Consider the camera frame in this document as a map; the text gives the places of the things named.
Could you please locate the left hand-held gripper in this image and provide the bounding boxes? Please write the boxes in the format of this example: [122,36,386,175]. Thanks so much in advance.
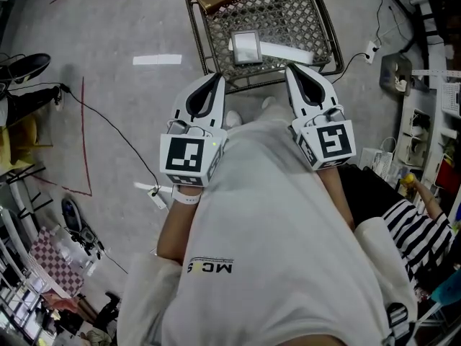
[160,72,229,187]

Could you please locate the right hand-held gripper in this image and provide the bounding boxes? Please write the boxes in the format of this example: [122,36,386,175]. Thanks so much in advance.
[285,63,357,172]

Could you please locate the framed picture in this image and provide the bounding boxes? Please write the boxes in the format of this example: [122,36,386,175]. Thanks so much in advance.
[229,30,264,66]

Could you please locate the person's left forearm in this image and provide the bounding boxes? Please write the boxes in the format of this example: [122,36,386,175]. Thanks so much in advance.
[156,188,203,267]

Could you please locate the person's right forearm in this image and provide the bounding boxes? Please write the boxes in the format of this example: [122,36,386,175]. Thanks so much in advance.
[319,167,357,231]

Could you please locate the person's white trousers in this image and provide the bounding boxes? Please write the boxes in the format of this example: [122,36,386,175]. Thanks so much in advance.
[247,104,291,124]

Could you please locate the white socket block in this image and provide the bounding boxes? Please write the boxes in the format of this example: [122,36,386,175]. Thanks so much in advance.
[362,39,382,65]

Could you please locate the grey laptop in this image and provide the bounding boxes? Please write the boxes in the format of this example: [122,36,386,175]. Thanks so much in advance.
[380,53,414,97]

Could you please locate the white wristwatch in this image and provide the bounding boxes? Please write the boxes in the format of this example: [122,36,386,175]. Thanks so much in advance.
[171,186,202,206]

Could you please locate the white perforated basket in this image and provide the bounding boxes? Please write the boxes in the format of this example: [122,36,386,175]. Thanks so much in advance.
[359,147,394,180]

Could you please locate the white power strip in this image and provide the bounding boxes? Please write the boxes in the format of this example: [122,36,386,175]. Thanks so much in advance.
[146,187,167,211]

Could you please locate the white shelf unit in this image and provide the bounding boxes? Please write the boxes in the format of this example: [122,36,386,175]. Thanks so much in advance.
[395,68,461,231]

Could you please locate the yellow small object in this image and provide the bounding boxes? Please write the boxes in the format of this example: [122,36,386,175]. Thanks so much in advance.
[399,172,416,195]

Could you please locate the person's white t-shirt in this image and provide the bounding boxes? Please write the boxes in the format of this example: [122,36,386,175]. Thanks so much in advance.
[116,118,421,346]

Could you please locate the yellow chair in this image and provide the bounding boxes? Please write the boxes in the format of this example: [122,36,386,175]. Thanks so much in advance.
[0,115,54,168]

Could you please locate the checkered cloth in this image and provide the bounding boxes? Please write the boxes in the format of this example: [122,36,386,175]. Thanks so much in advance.
[30,224,85,298]

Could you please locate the black floor cable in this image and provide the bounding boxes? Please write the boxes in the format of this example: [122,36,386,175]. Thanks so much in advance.
[58,82,162,195]

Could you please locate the dark device with cables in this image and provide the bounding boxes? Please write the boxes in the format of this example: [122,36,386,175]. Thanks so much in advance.
[60,197,106,258]

